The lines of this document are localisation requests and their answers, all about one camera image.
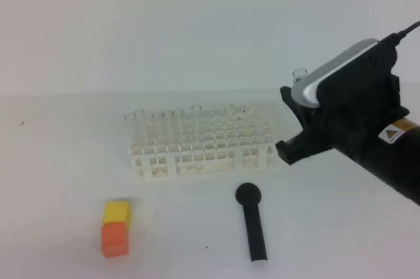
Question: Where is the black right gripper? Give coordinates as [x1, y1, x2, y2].
[276, 32, 409, 165]

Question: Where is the clear glass test tube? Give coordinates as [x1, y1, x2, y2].
[292, 68, 308, 84]

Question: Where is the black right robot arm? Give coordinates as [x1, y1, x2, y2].
[276, 30, 419, 203]

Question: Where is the white test tube rack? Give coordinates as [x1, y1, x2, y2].
[128, 102, 278, 182]

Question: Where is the clear test tube in rack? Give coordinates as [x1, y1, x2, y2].
[173, 108, 184, 151]
[135, 109, 146, 152]
[163, 110, 173, 150]
[125, 112, 136, 143]
[191, 104, 202, 150]
[152, 111, 164, 146]

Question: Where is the black scoop tool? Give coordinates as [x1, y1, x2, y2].
[235, 182, 268, 262]

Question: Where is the yellow cube block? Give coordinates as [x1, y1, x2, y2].
[102, 201, 132, 229]

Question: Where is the orange cube block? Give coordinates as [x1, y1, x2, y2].
[101, 222, 129, 258]

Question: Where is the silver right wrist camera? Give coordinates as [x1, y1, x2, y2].
[291, 38, 379, 108]

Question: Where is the black camera cable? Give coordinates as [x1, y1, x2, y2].
[395, 20, 420, 37]

